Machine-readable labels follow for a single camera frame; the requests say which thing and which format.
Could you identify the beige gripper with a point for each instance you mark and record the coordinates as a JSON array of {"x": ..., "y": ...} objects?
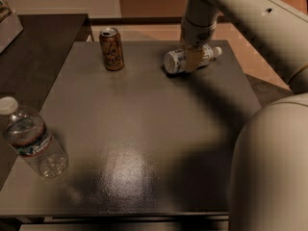
[{"x": 196, "y": 37}]

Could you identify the blue plastic bottle white cap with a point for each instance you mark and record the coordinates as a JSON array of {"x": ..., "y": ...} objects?
[{"x": 175, "y": 61}]

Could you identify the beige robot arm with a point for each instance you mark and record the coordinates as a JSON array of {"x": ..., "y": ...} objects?
[{"x": 269, "y": 175}]

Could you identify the orange soda can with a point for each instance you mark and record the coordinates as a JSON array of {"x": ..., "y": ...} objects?
[{"x": 111, "y": 48}]

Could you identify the clear water bottle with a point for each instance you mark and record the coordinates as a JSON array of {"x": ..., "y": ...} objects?
[{"x": 27, "y": 134}]

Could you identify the grey box at left edge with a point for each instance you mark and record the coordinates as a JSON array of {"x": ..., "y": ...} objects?
[{"x": 10, "y": 25}]

